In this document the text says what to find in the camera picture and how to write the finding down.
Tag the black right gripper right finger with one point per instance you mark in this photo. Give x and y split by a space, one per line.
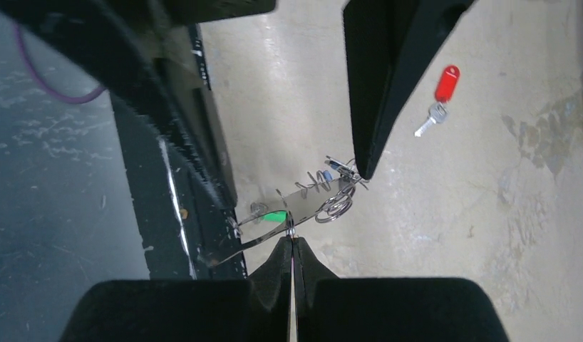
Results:
330 308

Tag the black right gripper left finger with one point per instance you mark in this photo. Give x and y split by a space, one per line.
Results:
253 309

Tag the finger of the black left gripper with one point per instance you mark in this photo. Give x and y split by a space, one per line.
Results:
389 46
165 95

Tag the key with red tag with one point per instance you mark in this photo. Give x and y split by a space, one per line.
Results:
437 112

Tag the key with green tag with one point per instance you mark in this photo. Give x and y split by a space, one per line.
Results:
277 217

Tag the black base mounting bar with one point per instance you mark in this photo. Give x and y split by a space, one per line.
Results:
177 221

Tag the key with blue tag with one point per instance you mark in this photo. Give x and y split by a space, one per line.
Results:
326 173

